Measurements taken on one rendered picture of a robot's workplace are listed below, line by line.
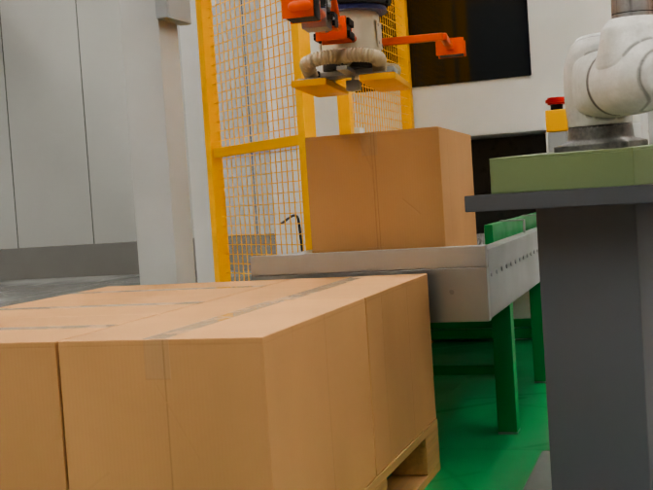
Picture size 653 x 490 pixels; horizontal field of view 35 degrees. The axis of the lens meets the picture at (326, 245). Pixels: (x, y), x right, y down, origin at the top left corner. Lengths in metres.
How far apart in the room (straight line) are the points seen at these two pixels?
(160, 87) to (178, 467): 2.35
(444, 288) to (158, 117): 1.51
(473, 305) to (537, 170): 0.57
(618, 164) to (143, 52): 2.15
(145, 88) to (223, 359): 2.36
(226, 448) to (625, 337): 1.10
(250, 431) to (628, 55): 1.18
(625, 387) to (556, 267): 0.32
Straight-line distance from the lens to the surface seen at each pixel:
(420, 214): 3.02
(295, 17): 2.45
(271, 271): 3.09
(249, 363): 1.77
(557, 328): 2.61
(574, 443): 2.65
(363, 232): 3.06
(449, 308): 2.95
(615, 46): 2.43
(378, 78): 2.87
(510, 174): 2.53
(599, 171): 2.44
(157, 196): 4.00
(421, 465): 2.83
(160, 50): 4.02
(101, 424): 1.92
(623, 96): 2.42
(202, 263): 6.31
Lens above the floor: 0.76
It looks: 2 degrees down
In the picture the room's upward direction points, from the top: 4 degrees counter-clockwise
